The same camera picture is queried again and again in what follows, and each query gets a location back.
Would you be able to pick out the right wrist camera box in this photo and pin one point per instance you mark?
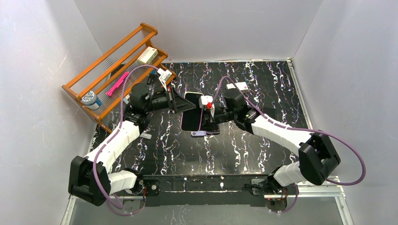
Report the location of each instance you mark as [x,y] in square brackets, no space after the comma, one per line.
[205,102]

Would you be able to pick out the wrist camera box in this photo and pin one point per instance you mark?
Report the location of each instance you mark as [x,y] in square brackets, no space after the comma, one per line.
[164,75]
[205,102]

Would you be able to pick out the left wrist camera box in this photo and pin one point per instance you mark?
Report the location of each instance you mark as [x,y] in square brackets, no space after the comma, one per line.
[164,75]

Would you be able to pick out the white box on table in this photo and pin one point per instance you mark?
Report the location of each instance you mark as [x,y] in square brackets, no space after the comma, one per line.
[242,86]

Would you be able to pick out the black base rail with mounts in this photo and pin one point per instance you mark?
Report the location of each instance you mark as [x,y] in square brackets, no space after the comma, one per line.
[252,190]

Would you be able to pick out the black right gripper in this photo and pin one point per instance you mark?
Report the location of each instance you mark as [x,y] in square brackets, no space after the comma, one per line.
[213,116]

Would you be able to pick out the pink plastic tool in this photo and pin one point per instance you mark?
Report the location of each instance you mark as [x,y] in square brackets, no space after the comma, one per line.
[117,84]

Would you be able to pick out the small black phone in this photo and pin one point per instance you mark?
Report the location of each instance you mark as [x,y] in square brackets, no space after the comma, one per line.
[270,112]

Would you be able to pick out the purple phone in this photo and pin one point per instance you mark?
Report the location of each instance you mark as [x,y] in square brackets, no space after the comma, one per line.
[210,129]

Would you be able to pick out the cream cardboard box on shelf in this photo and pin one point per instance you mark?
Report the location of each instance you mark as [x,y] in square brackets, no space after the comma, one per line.
[147,56]

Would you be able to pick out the orange wooden shelf rack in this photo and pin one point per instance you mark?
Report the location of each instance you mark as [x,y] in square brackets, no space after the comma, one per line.
[104,72]

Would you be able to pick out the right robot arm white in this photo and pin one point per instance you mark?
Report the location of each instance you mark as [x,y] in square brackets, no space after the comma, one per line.
[317,157]

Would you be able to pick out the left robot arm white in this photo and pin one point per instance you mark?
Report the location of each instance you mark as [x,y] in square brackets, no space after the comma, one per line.
[91,177]

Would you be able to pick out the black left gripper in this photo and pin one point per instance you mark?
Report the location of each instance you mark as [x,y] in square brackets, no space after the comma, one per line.
[173,101]

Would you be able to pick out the blue jar with lid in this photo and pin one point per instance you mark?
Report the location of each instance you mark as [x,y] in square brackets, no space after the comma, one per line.
[91,101]

